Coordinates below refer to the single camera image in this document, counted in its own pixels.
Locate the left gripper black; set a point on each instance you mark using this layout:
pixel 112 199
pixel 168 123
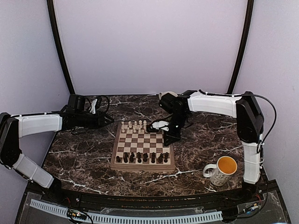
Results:
pixel 100 119

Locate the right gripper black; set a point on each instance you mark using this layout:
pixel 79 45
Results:
pixel 175 136

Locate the dark tall piece back row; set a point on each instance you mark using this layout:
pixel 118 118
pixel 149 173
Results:
pixel 160 158

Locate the wooden chess board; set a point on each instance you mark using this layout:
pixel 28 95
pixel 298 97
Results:
pixel 143 143

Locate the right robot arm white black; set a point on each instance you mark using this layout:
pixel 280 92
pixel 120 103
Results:
pixel 244 108

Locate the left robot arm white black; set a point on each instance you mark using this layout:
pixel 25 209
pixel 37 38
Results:
pixel 25 138

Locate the white chess pieces row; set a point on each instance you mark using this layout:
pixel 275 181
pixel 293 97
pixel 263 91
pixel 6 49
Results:
pixel 134 127

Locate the seashell pattern mug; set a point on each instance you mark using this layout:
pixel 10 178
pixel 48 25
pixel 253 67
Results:
pixel 170 92

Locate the white mug yellow inside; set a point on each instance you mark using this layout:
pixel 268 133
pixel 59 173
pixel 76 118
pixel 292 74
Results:
pixel 221 172

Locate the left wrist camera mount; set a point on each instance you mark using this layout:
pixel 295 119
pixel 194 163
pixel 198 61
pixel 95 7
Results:
pixel 93 106

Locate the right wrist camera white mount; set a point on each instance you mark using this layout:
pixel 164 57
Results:
pixel 154 127

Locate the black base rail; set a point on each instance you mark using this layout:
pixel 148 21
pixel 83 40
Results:
pixel 164 192

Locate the left black frame post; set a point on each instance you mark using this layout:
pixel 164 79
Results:
pixel 59 47

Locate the black frame post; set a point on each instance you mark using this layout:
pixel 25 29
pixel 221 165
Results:
pixel 242 46
pixel 59 47

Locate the white cable duct strip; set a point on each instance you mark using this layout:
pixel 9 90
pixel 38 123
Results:
pixel 118 216

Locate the right black frame post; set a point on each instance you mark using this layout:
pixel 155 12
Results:
pixel 242 46

